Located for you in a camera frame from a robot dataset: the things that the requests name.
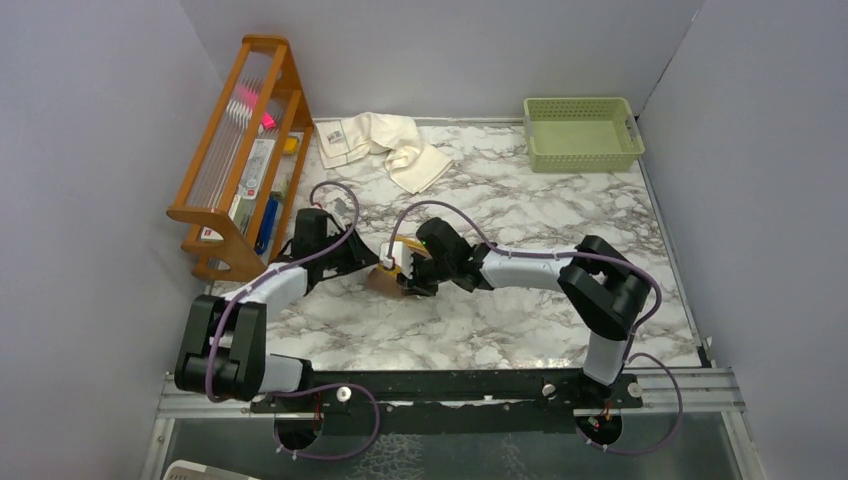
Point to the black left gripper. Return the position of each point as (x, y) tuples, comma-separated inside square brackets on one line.
[(360, 254)]

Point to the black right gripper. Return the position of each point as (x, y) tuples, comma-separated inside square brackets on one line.
[(415, 284)]

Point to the yellow brown bear towel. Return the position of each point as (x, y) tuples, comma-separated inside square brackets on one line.
[(387, 285)]

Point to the cream white towel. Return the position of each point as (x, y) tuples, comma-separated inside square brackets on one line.
[(412, 163)]

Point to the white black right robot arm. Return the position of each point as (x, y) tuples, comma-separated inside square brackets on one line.
[(607, 291)]

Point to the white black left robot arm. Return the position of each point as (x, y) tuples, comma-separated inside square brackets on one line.
[(265, 305)]

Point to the blue item in rack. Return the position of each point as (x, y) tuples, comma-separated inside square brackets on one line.
[(263, 240)]

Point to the wooden rack with rods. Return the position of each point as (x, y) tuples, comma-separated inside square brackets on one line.
[(254, 147)]

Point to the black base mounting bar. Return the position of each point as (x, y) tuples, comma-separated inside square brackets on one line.
[(450, 401)]

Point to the green perforated plastic basket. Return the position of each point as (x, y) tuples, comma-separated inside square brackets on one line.
[(581, 134)]

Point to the white tray corner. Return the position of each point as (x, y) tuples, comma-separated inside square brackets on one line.
[(186, 470)]

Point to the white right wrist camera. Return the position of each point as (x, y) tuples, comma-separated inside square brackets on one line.
[(395, 259)]

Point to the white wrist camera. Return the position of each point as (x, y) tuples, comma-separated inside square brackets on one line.
[(395, 259), (341, 210)]

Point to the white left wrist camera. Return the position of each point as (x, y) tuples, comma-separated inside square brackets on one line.
[(341, 210)]

